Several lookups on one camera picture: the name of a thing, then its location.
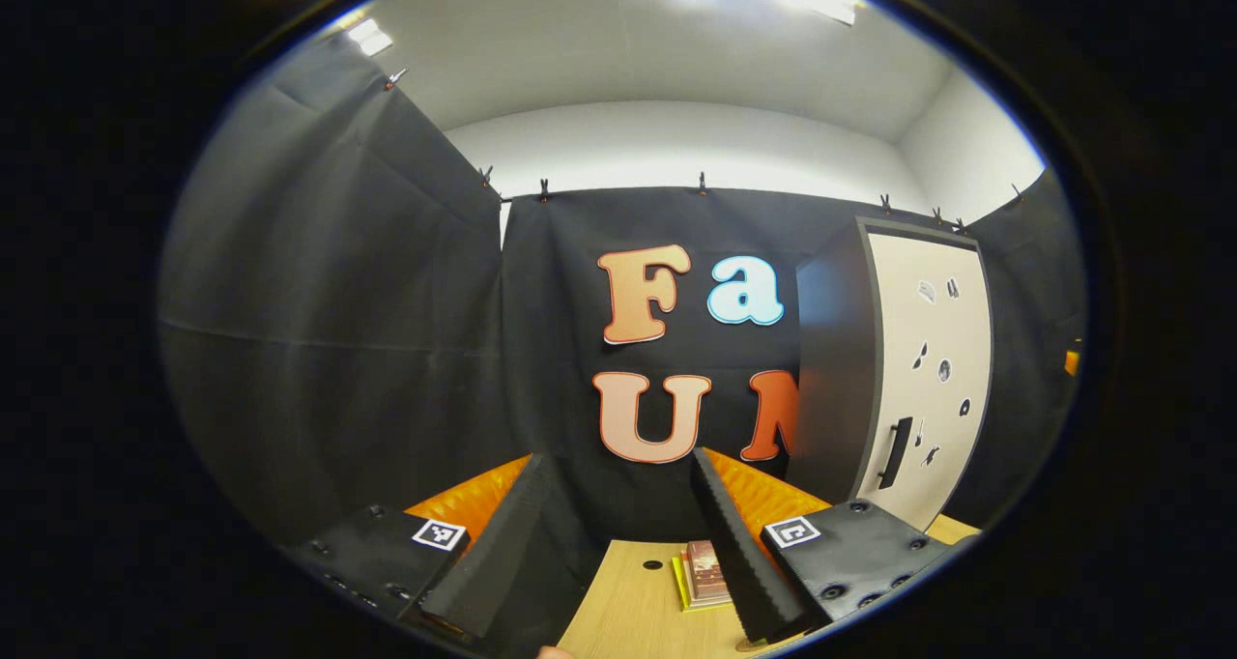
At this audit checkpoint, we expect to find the black backdrop cloth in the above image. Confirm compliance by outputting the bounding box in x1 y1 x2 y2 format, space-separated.
159 31 1088 631

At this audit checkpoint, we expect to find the black cabinet door handle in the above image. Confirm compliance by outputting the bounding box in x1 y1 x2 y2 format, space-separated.
877 415 915 492

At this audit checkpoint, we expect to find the brown cover book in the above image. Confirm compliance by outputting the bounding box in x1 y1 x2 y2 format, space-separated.
684 540 734 602

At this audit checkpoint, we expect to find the white cabinet door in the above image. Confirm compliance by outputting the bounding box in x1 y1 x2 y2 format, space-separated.
855 232 993 532

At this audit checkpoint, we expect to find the grey cabinet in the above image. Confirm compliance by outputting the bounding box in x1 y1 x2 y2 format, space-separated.
794 216 996 534

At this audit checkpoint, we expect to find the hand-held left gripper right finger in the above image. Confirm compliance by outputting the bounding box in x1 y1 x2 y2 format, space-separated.
690 446 967 646

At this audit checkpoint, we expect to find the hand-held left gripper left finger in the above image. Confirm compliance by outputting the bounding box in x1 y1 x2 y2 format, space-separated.
285 451 550 645

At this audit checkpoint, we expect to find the small ceiling light panel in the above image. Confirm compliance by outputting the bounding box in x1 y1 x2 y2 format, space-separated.
346 17 396 59

